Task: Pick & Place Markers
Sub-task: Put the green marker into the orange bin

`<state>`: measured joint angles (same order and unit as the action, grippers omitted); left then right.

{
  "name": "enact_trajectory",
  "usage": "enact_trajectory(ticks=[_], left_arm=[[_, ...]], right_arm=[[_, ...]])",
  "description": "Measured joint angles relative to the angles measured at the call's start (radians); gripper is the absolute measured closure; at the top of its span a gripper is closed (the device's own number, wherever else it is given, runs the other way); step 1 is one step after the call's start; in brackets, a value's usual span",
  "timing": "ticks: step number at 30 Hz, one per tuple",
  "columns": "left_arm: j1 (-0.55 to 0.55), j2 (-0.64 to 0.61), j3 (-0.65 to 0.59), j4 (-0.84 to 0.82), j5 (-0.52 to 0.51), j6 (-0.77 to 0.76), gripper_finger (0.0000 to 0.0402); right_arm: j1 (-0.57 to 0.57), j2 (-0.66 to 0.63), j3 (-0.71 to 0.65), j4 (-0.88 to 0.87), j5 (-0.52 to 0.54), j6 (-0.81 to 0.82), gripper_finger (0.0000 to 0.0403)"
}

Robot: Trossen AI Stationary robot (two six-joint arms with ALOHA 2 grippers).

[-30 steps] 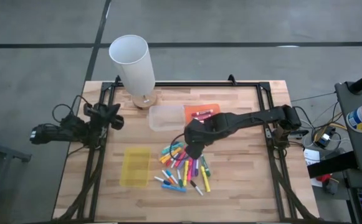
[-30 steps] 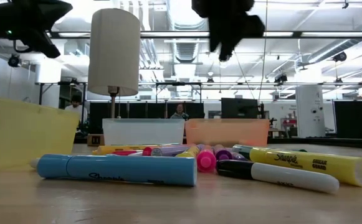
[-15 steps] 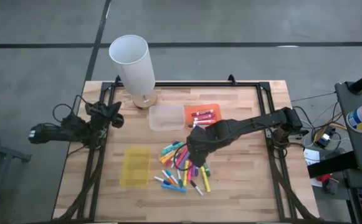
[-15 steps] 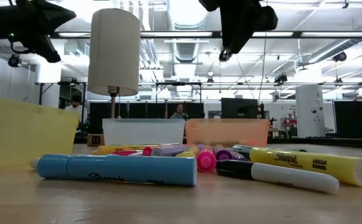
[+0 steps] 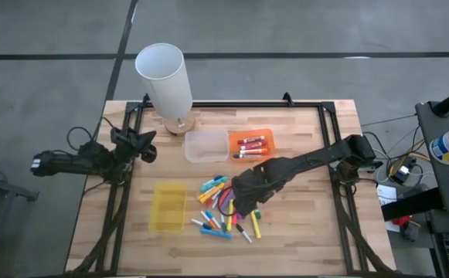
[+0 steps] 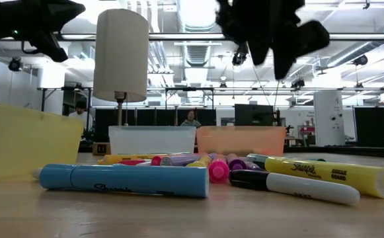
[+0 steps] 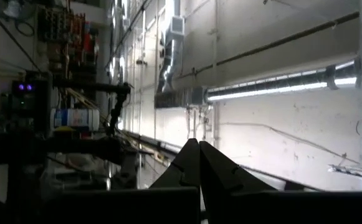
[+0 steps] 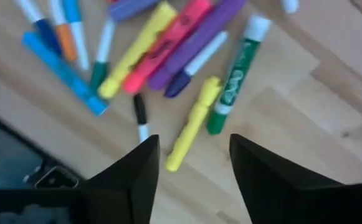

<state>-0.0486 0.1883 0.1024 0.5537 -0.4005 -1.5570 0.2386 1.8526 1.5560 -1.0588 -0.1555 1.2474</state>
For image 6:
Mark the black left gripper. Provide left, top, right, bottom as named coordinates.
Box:
left=19, top=0, right=86, bottom=63

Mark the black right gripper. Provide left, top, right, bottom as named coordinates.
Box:
left=244, top=19, right=330, bottom=80

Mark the yellow highlighter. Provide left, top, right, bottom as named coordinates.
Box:
left=186, top=154, right=213, bottom=169
left=264, top=156, right=384, bottom=200

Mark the pink highlighter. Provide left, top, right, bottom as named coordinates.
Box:
left=208, top=154, right=231, bottom=184

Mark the yellow plastic bin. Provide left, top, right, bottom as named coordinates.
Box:
left=0, top=100, right=85, bottom=183

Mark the black-capped white marker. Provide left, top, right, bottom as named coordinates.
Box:
left=229, top=169, right=361, bottom=206

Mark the blue highlighter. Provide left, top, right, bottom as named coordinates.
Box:
left=39, top=163, right=210, bottom=200

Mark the black monitor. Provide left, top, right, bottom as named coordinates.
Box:
left=234, top=103, right=276, bottom=127

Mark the black overhead beam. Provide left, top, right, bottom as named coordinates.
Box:
left=54, top=32, right=384, bottom=42

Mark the red shelf cart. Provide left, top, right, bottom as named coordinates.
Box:
left=296, top=124, right=317, bottom=147

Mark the white column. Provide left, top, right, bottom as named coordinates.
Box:
left=313, top=90, right=346, bottom=147

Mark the orange plastic bin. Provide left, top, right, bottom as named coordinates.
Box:
left=196, top=125, right=288, bottom=157

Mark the person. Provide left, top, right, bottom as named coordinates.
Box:
left=179, top=109, right=202, bottom=128
left=68, top=100, right=94, bottom=132

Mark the small cardboard box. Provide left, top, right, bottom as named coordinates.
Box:
left=92, top=141, right=112, bottom=156

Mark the clear plastic bin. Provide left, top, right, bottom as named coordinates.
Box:
left=108, top=125, right=197, bottom=156

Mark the black hanging camera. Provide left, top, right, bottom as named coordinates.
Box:
left=231, top=46, right=249, bottom=67

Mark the black metal table frame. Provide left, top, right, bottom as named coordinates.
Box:
left=77, top=144, right=384, bottom=159

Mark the black partition wall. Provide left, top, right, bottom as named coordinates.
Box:
left=353, top=106, right=384, bottom=149
left=94, top=108, right=217, bottom=127

